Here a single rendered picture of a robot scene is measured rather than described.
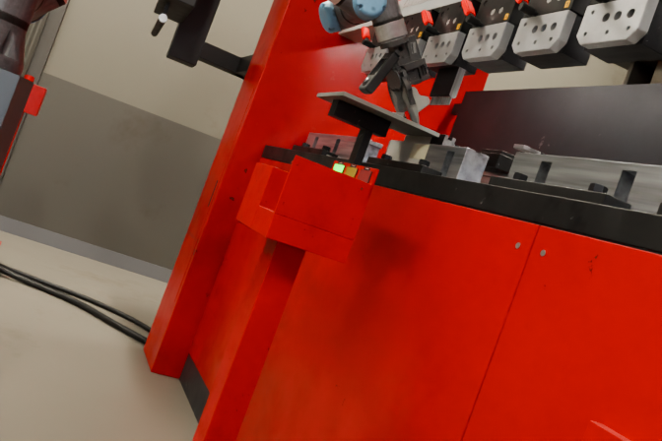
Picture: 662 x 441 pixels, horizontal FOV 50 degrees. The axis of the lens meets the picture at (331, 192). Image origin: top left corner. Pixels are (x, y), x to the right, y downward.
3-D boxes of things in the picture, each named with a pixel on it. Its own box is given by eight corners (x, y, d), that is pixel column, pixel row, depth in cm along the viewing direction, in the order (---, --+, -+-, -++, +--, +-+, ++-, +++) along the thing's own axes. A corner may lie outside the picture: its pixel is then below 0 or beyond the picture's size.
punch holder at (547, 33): (508, 53, 148) (535, -21, 148) (539, 69, 151) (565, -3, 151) (555, 47, 134) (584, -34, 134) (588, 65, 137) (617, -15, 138)
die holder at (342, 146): (299, 157, 250) (309, 132, 250) (314, 162, 252) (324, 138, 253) (354, 168, 204) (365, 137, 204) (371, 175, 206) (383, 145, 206)
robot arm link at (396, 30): (381, 25, 167) (367, 29, 175) (386, 44, 168) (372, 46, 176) (409, 16, 169) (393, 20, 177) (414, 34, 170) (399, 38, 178)
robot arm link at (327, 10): (327, -3, 159) (371, -17, 162) (313, 5, 169) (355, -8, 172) (338, 31, 160) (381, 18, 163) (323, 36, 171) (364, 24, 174)
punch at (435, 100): (426, 103, 182) (438, 69, 182) (432, 106, 182) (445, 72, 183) (445, 103, 172) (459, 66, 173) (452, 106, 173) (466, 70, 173)
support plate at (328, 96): (315, 96, 175) (317, 93, 175) (405, 135, 185) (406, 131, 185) (343, 94, 158) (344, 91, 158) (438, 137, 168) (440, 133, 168)
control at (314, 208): (234, 219, 139) (267, 133, 140) (306, 243, 146) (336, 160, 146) (265, 237, 121) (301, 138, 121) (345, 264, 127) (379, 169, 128)
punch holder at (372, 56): (359, 72, 222) (376, 23, 223) (381, 82, 225) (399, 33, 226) (378, 69, 208) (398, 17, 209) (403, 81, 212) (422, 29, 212)
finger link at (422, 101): (438, 116, 173) (425, 81, 173) (418, 124, 171) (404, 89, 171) (433, 119, 176) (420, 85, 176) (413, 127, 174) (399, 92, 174)
